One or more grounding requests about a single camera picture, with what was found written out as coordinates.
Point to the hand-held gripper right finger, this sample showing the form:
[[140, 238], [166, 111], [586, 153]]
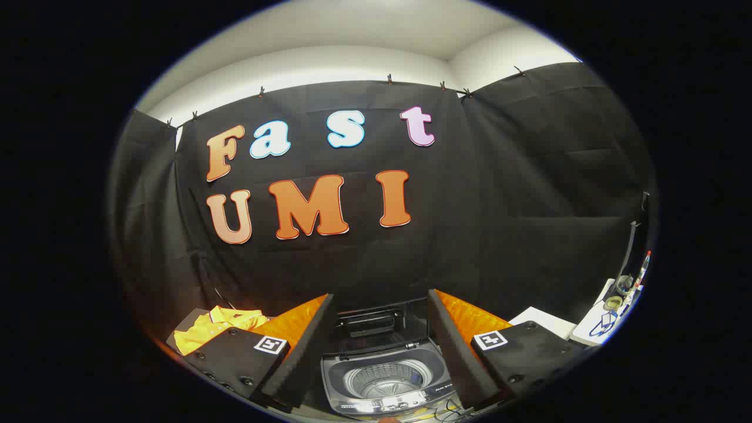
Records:
[[455, 352]]

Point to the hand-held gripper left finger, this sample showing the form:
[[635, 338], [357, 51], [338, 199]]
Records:
[[305, 352]]

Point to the grey washing machine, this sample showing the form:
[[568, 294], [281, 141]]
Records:
[[376, 405]]

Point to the yellow polo shirt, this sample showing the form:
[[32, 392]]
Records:
[[205, 335]]

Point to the grey board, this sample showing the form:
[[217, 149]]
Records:
[[191, 320]]

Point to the white board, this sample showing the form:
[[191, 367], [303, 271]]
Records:
[[587, 333]]

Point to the black backdrop cloth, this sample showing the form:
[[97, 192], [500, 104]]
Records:
[[470, 205]]

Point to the tape roll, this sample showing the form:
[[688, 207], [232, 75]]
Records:
[[613, 303]]

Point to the red capped bottle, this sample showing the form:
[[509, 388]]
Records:
[[644, 267]]

